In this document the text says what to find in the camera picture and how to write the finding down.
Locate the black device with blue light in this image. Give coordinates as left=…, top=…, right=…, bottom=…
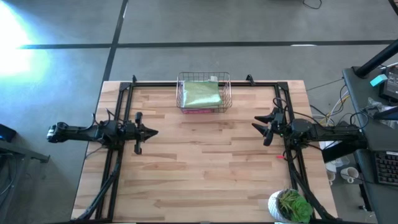
left=0, top=123, right=18, bottom=143

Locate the grey desk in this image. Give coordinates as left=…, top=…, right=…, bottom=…
left=341, top=65, right=398, bottom=224

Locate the green plant in white pot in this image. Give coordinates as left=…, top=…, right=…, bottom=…
left=267, top=189, right=314, bottom=224

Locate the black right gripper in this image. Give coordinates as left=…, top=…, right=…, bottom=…
left=251, top=107, right=286, bottom=147

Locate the white mug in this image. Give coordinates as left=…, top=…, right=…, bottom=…
left=340, top=167, right=360, bottom=184
left=325, top=169, right=337, bottom=185

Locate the black metal table frame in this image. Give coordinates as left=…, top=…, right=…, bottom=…
left=76, top=74, right=343, bottom=224

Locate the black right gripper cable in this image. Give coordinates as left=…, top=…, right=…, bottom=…
left=272, top=96, right=315, bottom=125

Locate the black floor cable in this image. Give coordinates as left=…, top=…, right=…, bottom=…
left=303, top=0, right=323, bottom=10

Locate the pale sage teal-edged towel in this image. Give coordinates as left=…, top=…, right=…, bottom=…
left=182, top=76, right=223, bottom=109

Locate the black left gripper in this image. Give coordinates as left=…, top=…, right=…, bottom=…
left=126, top=111, right=159, bottom=156

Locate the light blue box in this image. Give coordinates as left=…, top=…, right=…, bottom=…
left=369, top=73, right=388, bottom=87

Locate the wire mesh basket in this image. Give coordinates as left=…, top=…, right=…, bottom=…
left=176, top=72, right=233, bottom=114

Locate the black pole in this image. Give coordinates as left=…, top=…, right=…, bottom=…
left=354, top=39, right=398, bottom=78

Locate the white plastic bag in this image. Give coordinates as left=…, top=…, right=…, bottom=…
left=319, top=141, right=349, bottom=170

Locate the pink microfiber towel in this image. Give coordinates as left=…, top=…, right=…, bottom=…
left=182, top=107, right=215, bottom=114

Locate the black keyboard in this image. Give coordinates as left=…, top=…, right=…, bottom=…
left=374, top=151, right=398, bottom=187

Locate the black flat bar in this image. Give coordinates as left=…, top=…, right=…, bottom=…
left=322, top=140, right=368, bottom=163

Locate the clear plastic bag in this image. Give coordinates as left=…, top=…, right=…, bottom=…
left=360, top=96, right=398, bottom=128

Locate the white cable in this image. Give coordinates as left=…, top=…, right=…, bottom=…
left=323, top=93, right=351, bottom=125

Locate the black electronic device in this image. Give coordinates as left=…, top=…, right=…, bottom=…
left=381, top=65, right=398, bottom=101

